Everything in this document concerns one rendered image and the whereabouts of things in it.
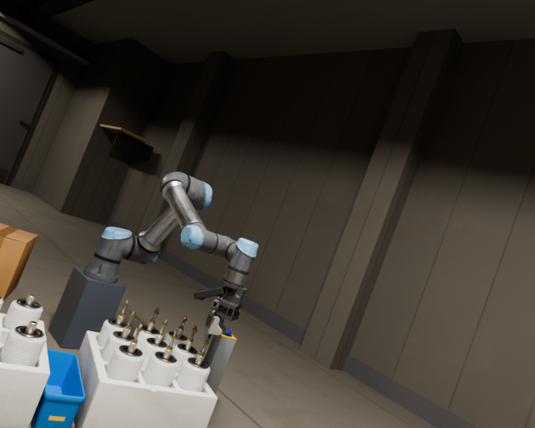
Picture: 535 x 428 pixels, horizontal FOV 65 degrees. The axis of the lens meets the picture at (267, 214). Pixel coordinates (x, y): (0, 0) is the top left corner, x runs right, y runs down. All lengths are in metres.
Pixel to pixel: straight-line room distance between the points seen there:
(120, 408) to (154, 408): 0.11
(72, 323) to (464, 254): 2.42
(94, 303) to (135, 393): 0.66
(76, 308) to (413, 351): 2.19
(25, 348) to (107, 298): 0.70
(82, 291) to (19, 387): 0.67
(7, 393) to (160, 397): 0.41
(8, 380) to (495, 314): 2.60
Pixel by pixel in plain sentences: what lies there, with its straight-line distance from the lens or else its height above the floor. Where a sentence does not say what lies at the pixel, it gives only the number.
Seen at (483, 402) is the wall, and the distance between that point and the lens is 3.06.
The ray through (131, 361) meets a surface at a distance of 1.40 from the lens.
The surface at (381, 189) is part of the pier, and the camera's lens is 3.31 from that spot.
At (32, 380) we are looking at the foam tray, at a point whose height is 0.15.
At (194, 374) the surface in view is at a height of 0.23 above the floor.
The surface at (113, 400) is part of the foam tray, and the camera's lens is 1.41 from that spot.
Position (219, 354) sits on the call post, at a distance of 1.74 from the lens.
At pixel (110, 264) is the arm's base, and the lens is 1.97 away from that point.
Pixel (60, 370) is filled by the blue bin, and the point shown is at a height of 0.06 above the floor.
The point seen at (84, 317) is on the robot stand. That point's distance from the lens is 1.98.
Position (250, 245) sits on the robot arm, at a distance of 1.41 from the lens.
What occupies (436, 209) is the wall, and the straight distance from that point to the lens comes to 3.31.
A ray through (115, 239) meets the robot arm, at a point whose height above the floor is 0.49.
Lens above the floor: 0.74
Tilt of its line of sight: 3 degrees up
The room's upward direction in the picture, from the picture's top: 21 degrees clockwise
